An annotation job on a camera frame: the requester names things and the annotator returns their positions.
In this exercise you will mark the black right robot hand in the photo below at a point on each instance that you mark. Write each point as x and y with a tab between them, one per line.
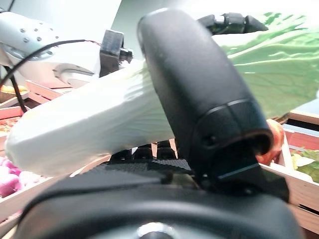
199	87

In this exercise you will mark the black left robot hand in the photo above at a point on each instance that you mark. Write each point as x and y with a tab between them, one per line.
231	22

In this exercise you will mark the large napa cabbage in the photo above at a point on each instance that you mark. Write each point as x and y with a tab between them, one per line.
87	119

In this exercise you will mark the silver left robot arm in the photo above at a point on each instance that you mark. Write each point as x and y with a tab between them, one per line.
30	32

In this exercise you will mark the small orange pumpkin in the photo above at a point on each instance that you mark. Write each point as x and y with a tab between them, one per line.
275	139

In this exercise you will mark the slatted wooden crate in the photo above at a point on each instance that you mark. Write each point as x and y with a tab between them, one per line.
299	191
15	206

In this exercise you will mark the wooden display shelf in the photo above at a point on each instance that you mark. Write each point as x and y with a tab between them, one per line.
37	90

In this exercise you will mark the purple white turnip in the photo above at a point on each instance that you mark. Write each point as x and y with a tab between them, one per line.
30	178

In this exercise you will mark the purple onions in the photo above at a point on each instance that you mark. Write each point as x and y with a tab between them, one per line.
10	184

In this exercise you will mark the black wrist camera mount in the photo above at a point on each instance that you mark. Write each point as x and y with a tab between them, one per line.
112	49

